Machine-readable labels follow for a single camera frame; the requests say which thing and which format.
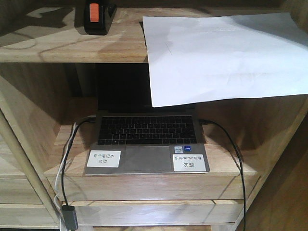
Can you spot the grey open laptop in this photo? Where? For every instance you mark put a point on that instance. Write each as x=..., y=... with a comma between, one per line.
x=146, y=136

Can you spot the grey usb hub adapter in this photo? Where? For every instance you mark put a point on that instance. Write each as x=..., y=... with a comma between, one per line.
x=70, y=217

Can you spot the white label sticker right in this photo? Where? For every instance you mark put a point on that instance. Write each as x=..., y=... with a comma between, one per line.
x=189, y=163

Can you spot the white label sticker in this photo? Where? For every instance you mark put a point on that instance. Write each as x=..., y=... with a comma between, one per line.
x=104, y=158
x=189, y=163

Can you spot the white paper sheet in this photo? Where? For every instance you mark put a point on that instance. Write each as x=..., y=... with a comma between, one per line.
x=194, y=60

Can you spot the black stapler with orange stripe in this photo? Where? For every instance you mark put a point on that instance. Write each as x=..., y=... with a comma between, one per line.
x=98, y=16

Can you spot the white label sticker left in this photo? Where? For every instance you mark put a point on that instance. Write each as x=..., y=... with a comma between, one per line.
x=104, y=158

